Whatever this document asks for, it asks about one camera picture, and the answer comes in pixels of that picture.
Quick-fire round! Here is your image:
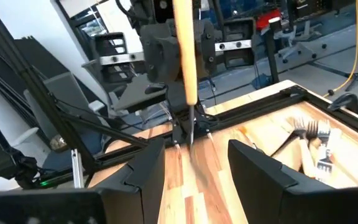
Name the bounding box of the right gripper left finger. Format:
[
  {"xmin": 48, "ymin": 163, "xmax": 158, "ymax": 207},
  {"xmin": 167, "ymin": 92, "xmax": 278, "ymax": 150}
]
[{"xmin": 0, "ymin": 138, "xmax": 167, "ymax": 224}]

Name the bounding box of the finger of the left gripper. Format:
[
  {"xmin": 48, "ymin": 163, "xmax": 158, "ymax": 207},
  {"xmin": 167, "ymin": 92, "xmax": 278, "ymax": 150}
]
[
  {"xmin": 196, "ymin": 19, "xmax": 217, "ymax": 73},
  {"xmin": 140, "ymin": 23, "xmax": 183, "ymax": 85}
]

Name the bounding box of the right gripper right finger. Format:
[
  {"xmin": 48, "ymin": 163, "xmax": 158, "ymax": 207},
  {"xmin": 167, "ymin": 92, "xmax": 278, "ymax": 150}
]
[{"xmin": 227, "ymin": 139, "xmax": 358, "ymax": 224}]

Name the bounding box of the wooden-handled fork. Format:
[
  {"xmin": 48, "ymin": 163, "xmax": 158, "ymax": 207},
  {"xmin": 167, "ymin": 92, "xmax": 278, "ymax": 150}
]
[{"xmin": 305, "ymin": 119, "xmax": 320, "ymax": 141}]

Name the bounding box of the red tool chest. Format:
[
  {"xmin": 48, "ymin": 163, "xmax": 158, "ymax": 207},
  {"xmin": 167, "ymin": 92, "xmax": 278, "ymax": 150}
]
[{"xmin": 255, "ymin": 8, "xmax": 283, "ymax": 31}]

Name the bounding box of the black computer mouse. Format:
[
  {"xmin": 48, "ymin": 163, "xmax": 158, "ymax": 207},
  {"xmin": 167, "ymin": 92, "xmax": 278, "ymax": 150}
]
[{"xmin": 144, "ymin": 83, "xmax": 168, "ymax": 95}]

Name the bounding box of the grey desk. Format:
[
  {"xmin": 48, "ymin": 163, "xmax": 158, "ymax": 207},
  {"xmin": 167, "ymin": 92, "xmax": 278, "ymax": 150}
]
[{"xmin": 112, "ymin": 73, "xmax": 180, "ymax": 113}]

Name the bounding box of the silver aluminium extrusion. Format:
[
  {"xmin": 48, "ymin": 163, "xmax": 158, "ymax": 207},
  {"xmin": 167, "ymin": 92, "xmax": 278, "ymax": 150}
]
[{"xmin": 71, "ymin": 148, "xmax": 85, "ymax": 190}]

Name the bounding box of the grey office chair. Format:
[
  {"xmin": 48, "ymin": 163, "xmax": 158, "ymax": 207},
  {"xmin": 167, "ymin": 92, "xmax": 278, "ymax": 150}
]
[{"xmin": 23, "ymin": 71, "xmax": 111, "ymax": 150}]

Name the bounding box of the black table clamp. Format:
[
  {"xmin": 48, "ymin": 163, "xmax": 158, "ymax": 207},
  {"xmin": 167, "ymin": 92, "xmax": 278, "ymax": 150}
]
[{"xmin": 327, "ymin": 92, "xmax": 358, "ymax": 115}]

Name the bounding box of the black metal table frame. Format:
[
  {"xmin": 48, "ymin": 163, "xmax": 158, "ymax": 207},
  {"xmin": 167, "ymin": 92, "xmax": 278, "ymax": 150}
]
[{"xmin": 0, "ymin": 0, "xmax": 358, "ymax": 190}]

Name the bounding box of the yellow cable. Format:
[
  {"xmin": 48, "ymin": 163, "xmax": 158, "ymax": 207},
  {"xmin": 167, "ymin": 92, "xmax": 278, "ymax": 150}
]
[{"xmin": 323, "ymin": 0, "xmax": 358, "ymax": 98}]

